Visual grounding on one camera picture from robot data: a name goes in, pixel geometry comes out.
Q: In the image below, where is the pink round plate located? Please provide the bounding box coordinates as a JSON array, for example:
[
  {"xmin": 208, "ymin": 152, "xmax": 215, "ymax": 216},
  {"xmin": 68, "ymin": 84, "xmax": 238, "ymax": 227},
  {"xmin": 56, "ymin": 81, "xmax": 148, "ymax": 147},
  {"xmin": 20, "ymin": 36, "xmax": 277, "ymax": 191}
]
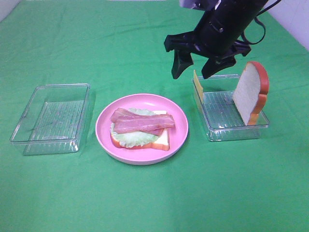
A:
[{"xmin": 96, "ymin": 93, "xmax": 189, "ymax": 165}]

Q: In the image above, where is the toy bacon strip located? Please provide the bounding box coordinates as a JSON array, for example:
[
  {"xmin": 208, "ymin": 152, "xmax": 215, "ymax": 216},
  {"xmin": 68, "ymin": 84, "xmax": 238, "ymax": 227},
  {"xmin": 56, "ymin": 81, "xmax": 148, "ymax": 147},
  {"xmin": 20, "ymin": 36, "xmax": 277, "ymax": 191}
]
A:
[
  {"xmin": 114, "ymin": 114, "xmax": 175, "ymax": 133},
  {"xmin": 110, "ymin": 108, "xmax": 164, "ymax": 136}
]

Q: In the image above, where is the clear left plastic tray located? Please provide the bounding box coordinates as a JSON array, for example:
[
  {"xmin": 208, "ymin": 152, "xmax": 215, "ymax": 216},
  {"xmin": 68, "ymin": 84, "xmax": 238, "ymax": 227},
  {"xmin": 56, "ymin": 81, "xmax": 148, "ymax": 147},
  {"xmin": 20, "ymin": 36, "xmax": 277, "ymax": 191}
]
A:
[{"xmin": 10, "ymin": 84, "xmax": 90, "ymax": 156}]

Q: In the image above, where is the toy bread slice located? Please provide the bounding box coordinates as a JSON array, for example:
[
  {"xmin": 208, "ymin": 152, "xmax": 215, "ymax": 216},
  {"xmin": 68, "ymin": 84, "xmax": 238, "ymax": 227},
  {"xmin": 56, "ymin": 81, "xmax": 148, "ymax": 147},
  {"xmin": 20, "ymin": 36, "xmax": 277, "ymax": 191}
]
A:
[
  {"xmin": 111, "ymin": 111, "xmax": 169, "ymax": 151},
  {"xmin": 232, "ymin": 61, "xmax": 269, "ymax": 126}
]

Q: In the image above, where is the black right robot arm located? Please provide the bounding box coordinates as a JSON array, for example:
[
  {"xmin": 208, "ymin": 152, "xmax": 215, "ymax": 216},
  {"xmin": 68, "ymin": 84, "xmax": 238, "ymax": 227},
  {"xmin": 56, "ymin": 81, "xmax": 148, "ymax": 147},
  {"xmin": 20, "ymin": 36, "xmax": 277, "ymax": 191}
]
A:
[{"xmin": 164, "ymin": 0, "xmax": 266, "ymax": 79}]

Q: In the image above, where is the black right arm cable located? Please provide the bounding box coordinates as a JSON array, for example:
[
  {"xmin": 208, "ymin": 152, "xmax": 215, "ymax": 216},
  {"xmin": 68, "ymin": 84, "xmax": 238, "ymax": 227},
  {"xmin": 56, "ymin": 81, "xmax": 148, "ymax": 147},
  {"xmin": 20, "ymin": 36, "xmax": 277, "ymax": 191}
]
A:
[{"xmin": 240, "ymin": 0, "xmax": 283, "ymax": 45}]

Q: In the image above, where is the toy lettuce leaf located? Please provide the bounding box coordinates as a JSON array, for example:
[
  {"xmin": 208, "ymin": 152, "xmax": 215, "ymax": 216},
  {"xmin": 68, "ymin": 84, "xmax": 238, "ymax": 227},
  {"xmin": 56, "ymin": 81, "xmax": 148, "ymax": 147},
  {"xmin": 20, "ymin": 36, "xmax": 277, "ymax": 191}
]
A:
[{"xmin": 110, "ymin": 108, "xmax": 159, "ymax": 148}]

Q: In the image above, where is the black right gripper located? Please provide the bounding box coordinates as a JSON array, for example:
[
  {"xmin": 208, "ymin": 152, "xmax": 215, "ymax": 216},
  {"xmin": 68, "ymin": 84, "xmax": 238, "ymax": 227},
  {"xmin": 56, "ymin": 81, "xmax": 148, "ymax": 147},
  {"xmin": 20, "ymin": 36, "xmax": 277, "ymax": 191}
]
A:
[{"xmin": 164, "ymin": 31, "xmax": 251, "ymax": 79}]

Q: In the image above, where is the clear plastic tray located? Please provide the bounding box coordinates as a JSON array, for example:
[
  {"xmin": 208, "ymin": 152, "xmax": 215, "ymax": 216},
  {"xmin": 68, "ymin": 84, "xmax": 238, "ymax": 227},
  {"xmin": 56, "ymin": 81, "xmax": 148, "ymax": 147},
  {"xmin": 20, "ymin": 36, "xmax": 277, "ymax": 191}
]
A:
[
  {"xmin": 193, "ymin": 74, "xmax": 269, "ymax": 142},
  {"xmin": 10, "ymin": 84, "xmax": 90, "ymax": 156}
]

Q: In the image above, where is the clear right plastic tray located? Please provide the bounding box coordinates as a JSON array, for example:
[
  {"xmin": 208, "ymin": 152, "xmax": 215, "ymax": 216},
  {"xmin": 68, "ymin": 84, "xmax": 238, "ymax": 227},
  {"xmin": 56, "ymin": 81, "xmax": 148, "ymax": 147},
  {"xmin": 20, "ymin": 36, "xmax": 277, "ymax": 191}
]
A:
[{"xmin": 193, "ymin": 74, "xmax": 269, "ymax": 142}]

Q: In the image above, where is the yellow toy cheese slice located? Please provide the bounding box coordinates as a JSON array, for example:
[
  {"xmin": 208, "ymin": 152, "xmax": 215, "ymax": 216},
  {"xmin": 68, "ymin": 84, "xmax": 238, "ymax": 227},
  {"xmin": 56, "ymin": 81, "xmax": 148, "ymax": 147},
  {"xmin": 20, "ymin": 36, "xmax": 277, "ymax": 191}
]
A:
[{"xmin": 193, "ymin": 70, "xmax": 203, "ymax": 102}]

